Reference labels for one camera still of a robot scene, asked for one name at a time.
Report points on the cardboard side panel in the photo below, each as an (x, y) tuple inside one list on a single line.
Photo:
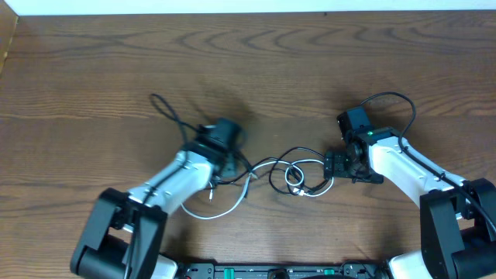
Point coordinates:
[(8, 24)]

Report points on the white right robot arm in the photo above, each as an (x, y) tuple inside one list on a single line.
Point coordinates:
[(457, 216)]

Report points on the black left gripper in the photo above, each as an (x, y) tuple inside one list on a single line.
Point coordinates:
[(229, 166)]

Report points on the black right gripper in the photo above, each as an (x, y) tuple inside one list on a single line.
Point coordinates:
[(335, 164)]

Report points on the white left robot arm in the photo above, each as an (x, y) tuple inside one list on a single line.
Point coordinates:
[(124, 231)]

